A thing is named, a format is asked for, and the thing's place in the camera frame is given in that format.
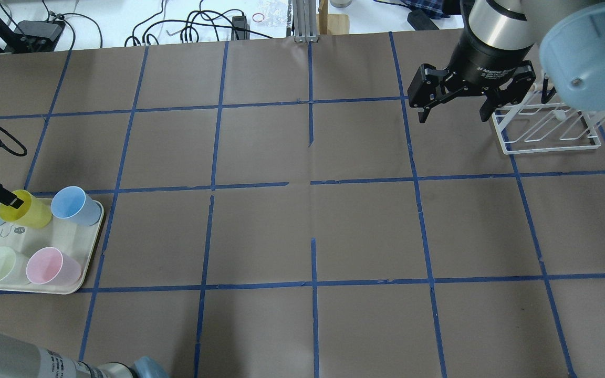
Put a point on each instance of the black phone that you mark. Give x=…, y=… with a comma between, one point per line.
x=418, y=20

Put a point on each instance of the pale green cup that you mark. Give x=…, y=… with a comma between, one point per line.
x=13, y=267

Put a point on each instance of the light blue cup far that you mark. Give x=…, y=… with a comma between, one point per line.
x=75, y=205

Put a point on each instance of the white wire cup rack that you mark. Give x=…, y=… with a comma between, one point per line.
x=543, y=123

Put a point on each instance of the beige serving tray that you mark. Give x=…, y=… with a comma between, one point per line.
x=78, y=242

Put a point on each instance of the yellow plastic cup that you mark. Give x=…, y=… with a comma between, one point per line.
x=33, y=213

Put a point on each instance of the black power adapter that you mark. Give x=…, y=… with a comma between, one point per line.
x=240, y=30

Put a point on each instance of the blue checkered folded umbrella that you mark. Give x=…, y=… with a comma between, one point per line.
x=436, y=9

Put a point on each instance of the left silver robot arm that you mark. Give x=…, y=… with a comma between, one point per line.
x=23, y=359

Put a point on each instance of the aluminium frame post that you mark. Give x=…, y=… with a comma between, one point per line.
x=304, y=21

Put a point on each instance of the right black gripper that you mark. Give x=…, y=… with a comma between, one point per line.
x=483, y=59

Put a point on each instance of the pink plastic cup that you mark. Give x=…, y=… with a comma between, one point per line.
x=50, y=266

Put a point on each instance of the wooden mug tree stand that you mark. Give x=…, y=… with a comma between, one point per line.
x=331, y=24

